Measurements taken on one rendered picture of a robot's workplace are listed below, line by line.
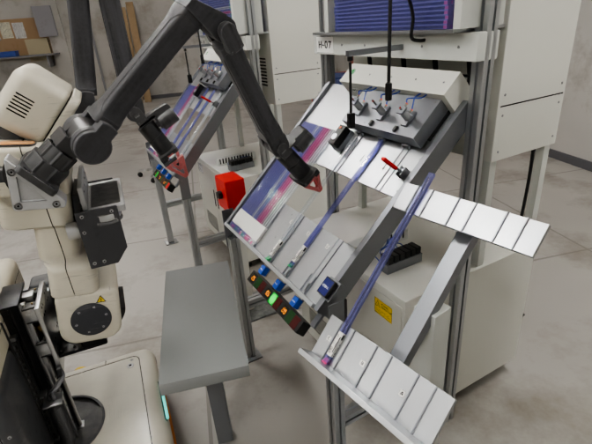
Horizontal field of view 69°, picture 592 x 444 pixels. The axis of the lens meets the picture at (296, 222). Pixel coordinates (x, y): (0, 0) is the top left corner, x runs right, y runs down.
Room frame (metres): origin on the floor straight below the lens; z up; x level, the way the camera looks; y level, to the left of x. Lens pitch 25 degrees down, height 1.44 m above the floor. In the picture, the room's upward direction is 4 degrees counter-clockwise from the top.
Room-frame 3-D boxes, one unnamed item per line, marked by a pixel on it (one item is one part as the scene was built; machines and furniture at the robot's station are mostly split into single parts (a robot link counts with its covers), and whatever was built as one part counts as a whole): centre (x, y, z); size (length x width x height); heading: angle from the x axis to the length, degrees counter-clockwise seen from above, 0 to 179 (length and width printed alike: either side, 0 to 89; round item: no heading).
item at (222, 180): (1.99, 0.30, 0.39); 0.24 x 0.24 x 0.78; 28
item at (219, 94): (2.75, 0.38, 0.66); 1.01 x 0.73 x 1.31; 118
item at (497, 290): (1.57, -0.44, 0.31); 0.70 x 0.65 x 0.62; 28
